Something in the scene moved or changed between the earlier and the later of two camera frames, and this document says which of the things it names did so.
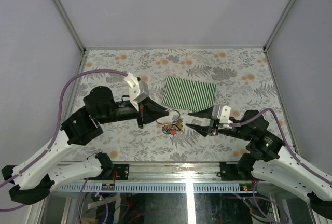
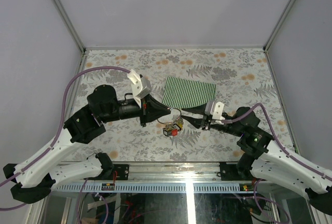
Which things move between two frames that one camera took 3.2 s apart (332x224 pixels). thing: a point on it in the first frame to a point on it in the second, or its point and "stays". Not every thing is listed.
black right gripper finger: [202, 129] to [198, 123]
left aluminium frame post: [63, 12] stays
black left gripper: [153, 111] stays
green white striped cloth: [188, 95] stays
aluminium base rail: [201, 177] stays
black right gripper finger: [206, 113] to [199, 110]
